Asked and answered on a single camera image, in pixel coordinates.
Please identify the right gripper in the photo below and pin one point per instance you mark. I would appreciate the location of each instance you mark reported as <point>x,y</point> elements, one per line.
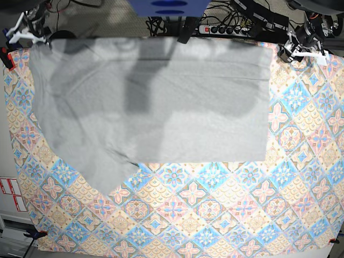
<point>39,32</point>

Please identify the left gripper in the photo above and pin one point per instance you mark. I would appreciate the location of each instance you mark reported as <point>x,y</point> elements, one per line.
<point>299,43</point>

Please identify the grey T-shirt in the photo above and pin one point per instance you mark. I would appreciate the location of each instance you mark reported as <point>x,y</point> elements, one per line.
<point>107,105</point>

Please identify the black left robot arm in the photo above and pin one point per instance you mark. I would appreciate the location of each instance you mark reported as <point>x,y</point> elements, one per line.
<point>321,26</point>

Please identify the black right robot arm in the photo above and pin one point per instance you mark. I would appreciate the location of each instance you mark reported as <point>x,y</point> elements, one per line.
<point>38,13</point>

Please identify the black red clamp upper left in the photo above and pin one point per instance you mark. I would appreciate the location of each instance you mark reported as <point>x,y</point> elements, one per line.
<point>7,59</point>

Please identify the white power strip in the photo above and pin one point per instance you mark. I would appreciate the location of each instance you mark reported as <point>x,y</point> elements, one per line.
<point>223,30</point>

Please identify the patterned tile tablecloth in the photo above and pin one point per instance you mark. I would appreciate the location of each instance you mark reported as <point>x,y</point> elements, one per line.
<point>291,202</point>

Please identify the red white labels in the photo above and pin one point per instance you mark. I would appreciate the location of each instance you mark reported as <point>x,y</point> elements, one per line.
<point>10,186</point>

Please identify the red clamp lower right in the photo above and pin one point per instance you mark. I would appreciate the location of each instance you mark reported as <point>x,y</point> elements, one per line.
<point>333,241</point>

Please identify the blue clamp lower left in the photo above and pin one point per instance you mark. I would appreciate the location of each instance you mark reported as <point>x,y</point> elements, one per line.
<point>35,235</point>

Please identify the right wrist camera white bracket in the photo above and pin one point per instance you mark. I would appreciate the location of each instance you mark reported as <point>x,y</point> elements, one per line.
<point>14,34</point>

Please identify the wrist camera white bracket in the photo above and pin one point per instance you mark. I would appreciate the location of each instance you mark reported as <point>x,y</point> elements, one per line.
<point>320,58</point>
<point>14,34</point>

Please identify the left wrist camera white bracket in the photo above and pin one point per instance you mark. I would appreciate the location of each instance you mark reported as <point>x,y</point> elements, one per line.
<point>320,58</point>

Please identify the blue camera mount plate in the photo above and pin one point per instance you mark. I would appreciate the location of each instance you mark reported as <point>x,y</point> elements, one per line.
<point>153,8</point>

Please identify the black centre post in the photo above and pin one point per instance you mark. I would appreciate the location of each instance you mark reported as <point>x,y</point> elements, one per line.
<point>190,24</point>

